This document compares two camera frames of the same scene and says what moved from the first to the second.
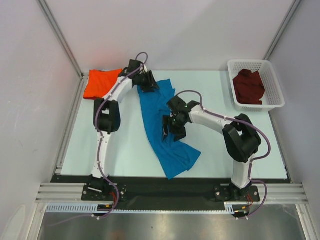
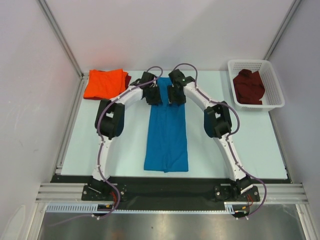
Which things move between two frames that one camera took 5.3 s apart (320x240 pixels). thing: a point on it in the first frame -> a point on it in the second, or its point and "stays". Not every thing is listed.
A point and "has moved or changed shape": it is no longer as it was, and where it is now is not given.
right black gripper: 173,127 -> 175,96
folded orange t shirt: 100,82 stays
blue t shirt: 173,155 has moved or changed shape
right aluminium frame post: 282,29 stays
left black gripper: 151,84 -> 156,100
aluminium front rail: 269,192 stays
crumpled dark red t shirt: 248,87 stays
